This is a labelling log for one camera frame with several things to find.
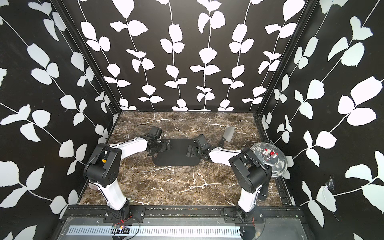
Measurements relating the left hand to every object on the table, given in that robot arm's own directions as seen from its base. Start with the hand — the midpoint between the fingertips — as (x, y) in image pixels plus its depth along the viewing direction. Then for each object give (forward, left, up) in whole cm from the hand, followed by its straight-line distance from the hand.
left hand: (167, 146), depth 97 cm
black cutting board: (-5, -7, -3) cm, 9 cm away
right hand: (-5, -17, -1) cm, 17 cm away
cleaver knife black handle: (+4, -37, -3) cm, 38 cm away
